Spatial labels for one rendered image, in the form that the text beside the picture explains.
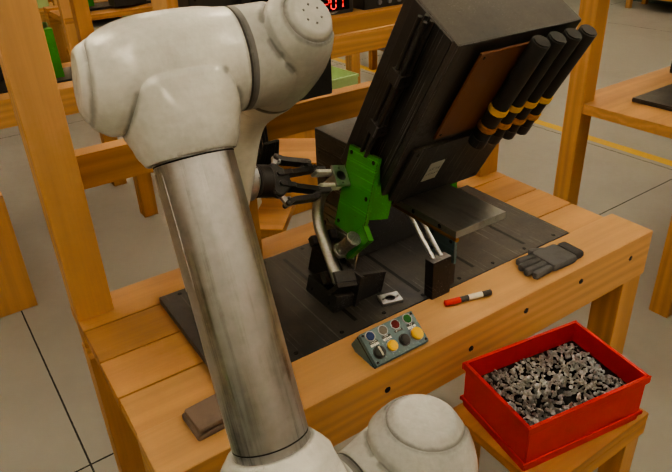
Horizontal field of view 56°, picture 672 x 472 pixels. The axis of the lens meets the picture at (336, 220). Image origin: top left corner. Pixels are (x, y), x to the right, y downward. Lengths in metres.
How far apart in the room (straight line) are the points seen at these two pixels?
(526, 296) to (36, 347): 2.30
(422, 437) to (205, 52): 0.54
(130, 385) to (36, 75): 0.69
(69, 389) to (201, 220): 2.25
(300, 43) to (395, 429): 0.50
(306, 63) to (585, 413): 0.91
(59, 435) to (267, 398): 2.03
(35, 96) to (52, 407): 1.67
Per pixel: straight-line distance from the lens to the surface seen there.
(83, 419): 2.78
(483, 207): 1.54
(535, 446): 1.34
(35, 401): 2.95
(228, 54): 0.76
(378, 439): 0.87
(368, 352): 1.39
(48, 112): 1.50
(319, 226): 1.58
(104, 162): 1.66
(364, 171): 1.48
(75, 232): 1.60
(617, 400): 1.43
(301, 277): 1.69
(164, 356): 1.53
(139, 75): 0.73
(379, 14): 1.67
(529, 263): 1.74
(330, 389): 1.35
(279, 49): 0.78
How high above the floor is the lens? 1.83
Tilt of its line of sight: 28 degrees down
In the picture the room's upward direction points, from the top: 2 degrees counter-clockwise
